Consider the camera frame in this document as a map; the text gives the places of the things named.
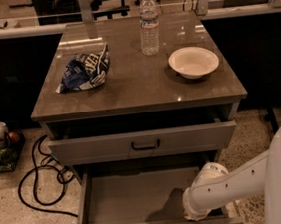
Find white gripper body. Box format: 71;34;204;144
182;188;211;221

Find grey drawer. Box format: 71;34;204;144
76;153;242;224
49;107;236;165

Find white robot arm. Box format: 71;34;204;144
182;126;281;224

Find grey drawer cabinet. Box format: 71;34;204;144
21;5;256;196

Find black stand leg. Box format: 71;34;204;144
264;107;279;134

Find white bowl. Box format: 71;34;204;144
168;47;219;80

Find blue white chip bag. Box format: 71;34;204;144
55;43;111;94

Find clear plastic water bottle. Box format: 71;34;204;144
140;0;160;56

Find tray of assorted objects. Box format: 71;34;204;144
0;121;25;174

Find black floor cable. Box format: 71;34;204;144
11;131;80;224

